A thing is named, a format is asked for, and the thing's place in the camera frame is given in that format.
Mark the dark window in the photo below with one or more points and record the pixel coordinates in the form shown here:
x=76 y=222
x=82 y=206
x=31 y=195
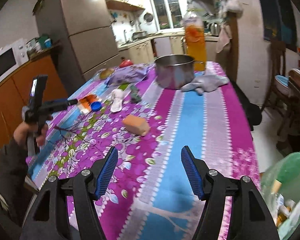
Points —
x=279 y=22

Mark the wooden chair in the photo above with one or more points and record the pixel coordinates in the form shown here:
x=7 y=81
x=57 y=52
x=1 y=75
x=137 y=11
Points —
x=273 y=94

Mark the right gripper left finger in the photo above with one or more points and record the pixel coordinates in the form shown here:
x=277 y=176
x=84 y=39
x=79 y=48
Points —
x=48 y=216

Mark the purple snack bag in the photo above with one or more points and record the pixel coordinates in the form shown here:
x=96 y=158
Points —
x=129 y=74

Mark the orange sponge block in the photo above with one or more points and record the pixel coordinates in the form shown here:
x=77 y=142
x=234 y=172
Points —
x=136 y=125

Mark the silver refrigerator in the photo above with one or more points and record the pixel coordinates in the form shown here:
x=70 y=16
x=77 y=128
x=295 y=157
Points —
x=83 y=30

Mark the dark green rolled cloth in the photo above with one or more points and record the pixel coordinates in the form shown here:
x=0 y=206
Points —
x=134 y=94

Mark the green lined trash bin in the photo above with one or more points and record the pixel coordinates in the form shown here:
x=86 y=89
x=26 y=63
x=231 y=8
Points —
x=280 y=188

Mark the steel pot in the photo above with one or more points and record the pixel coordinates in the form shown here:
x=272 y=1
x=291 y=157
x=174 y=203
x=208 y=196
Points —
x=175 y=71

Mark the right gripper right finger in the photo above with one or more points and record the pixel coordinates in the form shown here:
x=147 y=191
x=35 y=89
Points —
x=249 y=218

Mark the purple striped floral tablecloth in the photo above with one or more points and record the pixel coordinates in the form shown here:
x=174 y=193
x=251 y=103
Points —
x=149 y=195

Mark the pink hanging towel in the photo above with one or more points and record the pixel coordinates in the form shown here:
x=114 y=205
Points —
x=225 y=36

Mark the person's left hand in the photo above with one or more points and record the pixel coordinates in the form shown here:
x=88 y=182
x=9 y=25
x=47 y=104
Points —
x=24 y=130

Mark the light blue basin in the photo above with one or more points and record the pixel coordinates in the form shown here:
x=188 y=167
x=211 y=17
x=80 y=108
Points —
x=281 y=83

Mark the white microwave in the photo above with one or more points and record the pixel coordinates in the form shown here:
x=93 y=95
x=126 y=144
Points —
x=12 y=57

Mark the orange juice bottle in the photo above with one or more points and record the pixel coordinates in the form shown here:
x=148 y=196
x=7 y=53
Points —
x=195 y=39

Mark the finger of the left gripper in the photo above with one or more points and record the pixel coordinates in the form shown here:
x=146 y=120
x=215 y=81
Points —
x=58 y=105

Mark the kitchen window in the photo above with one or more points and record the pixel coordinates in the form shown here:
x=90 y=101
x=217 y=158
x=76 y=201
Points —
x=169 y=13

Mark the black garment on chair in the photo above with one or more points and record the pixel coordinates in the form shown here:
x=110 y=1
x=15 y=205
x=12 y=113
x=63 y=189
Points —
x=252 y=112

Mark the bread bun in plastic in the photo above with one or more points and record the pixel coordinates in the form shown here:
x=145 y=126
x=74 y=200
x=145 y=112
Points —
x=105 y=73

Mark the red apple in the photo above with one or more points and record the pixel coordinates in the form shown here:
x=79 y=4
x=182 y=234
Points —
x=125 y=63

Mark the grey cloth glove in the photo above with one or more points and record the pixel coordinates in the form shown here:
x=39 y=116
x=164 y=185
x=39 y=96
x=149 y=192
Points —
x=205 y=83

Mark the hanging white plastic bag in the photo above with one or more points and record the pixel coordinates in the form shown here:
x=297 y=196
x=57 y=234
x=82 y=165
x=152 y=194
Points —
x=234 y=6

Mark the orange wooden cabinet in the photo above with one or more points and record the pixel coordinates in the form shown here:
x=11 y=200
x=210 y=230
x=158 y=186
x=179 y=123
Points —
x=15 y=90

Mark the white knotted towel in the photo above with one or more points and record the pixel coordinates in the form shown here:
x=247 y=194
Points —
x=117 y=97

